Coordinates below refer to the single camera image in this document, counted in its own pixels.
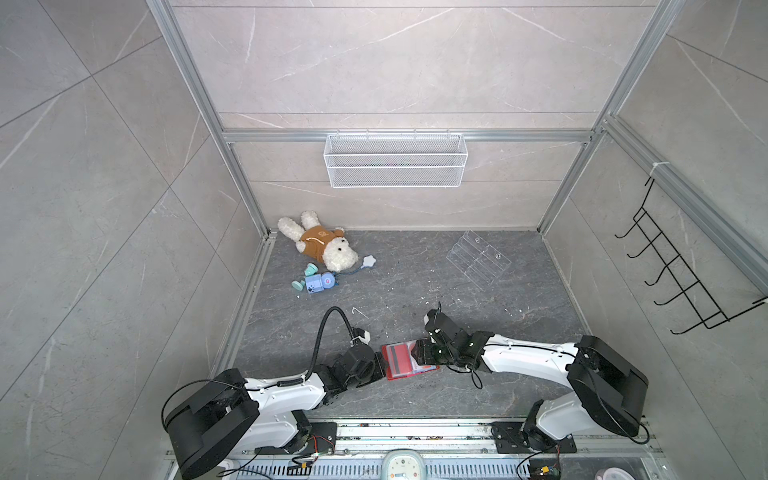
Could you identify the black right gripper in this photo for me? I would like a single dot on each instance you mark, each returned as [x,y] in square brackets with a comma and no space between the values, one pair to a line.
[422,351]

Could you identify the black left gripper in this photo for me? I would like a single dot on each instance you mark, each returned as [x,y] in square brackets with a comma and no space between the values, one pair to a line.
[380,366]

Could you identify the red leather card holder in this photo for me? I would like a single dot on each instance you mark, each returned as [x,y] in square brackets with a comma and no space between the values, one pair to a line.
[400,362]

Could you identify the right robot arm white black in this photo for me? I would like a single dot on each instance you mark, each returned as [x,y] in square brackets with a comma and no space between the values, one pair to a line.
[605,389]

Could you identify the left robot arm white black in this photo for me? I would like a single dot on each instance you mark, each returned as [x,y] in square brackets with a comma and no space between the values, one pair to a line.
[230,411]

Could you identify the clear acrylic tiered card stand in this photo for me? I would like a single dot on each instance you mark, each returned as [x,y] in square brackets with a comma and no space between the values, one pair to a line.
[478,260]

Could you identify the teal toy piece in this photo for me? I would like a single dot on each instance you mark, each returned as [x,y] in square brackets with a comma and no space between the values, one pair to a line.
[310,270]

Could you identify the white round device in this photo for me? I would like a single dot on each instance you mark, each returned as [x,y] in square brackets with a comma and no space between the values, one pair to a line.
[403,464]

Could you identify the white teddy bear brown shirt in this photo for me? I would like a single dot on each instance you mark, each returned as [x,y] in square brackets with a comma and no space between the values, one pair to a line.
[327,246]

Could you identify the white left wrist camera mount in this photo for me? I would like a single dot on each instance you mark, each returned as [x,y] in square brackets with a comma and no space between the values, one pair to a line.
[360,336]

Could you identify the blue toy camera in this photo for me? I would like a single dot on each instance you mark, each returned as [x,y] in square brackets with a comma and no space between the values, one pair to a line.
[320,282]

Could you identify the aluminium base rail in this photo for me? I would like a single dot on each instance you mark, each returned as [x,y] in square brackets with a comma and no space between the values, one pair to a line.
[451,449]

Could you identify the white wire mesh basket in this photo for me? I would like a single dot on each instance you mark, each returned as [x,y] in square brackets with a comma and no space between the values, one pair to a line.
[395,162]

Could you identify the horizontal aluminium wall rail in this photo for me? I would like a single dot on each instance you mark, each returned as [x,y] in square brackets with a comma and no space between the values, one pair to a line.
[470,134]

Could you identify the black wire hook rack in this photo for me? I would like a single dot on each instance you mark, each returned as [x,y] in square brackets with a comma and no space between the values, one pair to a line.
[685,282]

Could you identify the right wall aluminium rail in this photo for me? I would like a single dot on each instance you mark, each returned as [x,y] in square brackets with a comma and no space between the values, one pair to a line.
[745,253]

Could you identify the vertical aluminium corner post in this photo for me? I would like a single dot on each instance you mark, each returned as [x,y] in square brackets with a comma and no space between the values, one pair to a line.
[662,19]

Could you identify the left aluminium corner post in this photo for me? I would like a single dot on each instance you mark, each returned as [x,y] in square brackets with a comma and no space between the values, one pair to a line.
[168,25]

